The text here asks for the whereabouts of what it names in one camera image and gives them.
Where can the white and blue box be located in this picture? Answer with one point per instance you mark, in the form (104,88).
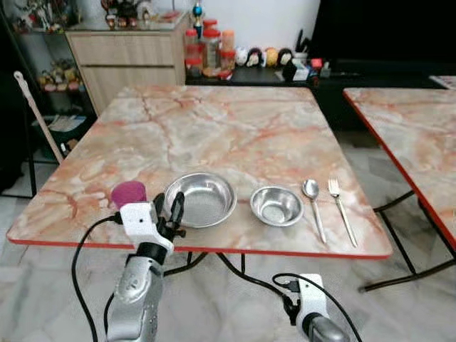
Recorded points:
(303,73)

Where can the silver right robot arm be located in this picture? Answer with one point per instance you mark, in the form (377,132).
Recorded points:
(326,331)

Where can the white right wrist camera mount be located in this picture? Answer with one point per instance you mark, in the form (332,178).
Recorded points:
(312,296)

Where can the large steel bowl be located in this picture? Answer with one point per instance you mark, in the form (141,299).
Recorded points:
(203,199)

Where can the magenta plastic cup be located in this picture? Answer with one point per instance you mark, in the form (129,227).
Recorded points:
(129,192)

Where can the orange-lidded plastic jar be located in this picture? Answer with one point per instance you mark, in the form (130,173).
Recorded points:
(228,41)

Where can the small steel bowl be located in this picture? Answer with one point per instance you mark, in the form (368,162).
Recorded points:
(276,206)

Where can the dark figurines on cabinet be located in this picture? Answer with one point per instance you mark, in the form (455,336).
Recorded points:
(127,13)

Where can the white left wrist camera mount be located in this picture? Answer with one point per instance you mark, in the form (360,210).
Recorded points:
(139,217)

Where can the small red box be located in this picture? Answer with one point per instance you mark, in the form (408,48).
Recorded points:
(317,64)

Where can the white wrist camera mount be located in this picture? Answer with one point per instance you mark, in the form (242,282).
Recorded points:
(312,296)
(139,217)

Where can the marble-pattern folding table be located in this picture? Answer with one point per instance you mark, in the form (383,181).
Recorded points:
(214,135)
(413,128)

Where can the yellow doll figurine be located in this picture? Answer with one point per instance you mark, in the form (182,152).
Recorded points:
(271,57)

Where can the steel spoon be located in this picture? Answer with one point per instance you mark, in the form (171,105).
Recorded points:
(311,189)

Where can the black-haired doll figurine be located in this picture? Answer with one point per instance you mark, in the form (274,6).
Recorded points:
(255,57)
(286,57)

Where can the black metal shelf rack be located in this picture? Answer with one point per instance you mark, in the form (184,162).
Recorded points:
(28,43)

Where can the white doll figurine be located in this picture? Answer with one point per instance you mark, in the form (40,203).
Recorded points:
(241,57)

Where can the wooden stick with white tip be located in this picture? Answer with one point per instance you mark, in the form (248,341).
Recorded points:
(39,117)

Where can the steel fork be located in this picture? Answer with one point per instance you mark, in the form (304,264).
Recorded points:
(340,210)

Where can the black television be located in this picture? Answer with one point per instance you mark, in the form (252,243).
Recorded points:
(385,28)

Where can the white pen holder cup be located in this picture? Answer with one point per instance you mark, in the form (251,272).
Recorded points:
(301,57)

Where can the tall red-lidded plastic jar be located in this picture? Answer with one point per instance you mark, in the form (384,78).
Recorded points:
(211,46)

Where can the blue ornament on stand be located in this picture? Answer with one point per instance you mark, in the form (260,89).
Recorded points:
(197,13)

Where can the light wooden drawer cabinet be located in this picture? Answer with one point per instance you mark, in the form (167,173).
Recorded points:
(121,60)

